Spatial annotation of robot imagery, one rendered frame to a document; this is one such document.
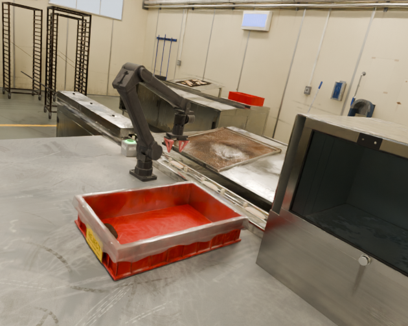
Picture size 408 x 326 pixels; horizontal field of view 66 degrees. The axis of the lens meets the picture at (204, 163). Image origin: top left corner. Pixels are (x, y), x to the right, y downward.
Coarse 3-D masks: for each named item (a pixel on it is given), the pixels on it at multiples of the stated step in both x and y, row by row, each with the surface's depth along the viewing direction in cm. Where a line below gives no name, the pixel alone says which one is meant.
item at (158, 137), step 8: (104, 136) 203; (128, 136) 213; (160, 136) 229; (120, 144) 193; (160, 144) 209; (184, 160) 186; (200, 168) 177; (208, 176) 168; (216, 176) 170; (224, 184) 160; (232, 184) 162; (240, 192) 154; (232, 200) 143; (248, 200) 147; (256, 200) 148; (264, 208) 141
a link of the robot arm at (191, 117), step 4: (188, 104) 157; (188, 108) 158; (180, 112) 159; (184, 112) 157; (188, 112) 160; (192, 112) 166; (188, 116) 164; (192, 116) 166; (188, 120) 164; (192, 120) 167
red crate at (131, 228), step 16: (176, 208) 125; (192, 208) 127; (80, 224) 98; (112, 224) 105; (128, 224) 107; (144, 224) 109; (160, 224) 111; (176, 224) 113; (192, 224) 115; (128, 240) 98; (224, 240) 103; (240, 240) 109; (160, 256) 88; (176, 256) 92; (112, 272) 82; (128, 272) 83
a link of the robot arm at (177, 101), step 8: (144, 72) 123; (144, 80) 126; (152, 80) 133; (152, 88) 135; (160, 88) 138; (168, 88) 143; (160, 96) 144; (168, 96) 145; (176, 96) 150; (176, 104) 151; (184, 104) 155
